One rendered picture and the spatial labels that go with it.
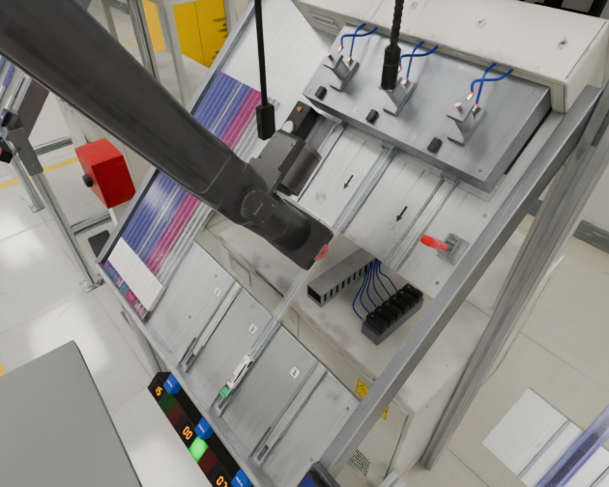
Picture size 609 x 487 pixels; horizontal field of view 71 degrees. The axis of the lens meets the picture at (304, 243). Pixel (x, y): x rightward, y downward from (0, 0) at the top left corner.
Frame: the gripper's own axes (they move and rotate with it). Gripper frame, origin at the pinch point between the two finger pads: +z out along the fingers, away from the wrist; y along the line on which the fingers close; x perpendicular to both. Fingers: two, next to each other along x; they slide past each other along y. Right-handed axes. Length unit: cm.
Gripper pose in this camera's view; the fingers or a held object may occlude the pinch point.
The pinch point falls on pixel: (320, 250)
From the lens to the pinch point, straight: 68.0
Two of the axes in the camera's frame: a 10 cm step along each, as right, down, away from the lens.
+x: -5.9, 8.1, 0.3
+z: 4.6, 3.0, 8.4
